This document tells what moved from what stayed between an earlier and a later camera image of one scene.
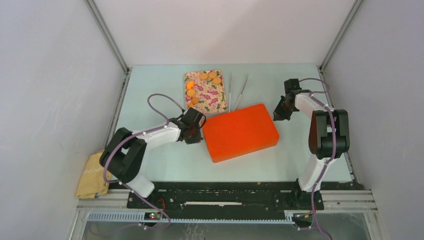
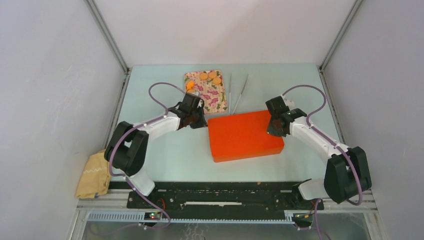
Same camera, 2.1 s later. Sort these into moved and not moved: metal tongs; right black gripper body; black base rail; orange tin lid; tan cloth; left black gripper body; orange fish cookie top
Moved: right black gripper body; left black gripper body; orange tin lid
Not moved: tan cloth; metal tongs; orange fish cookie top; black base rail
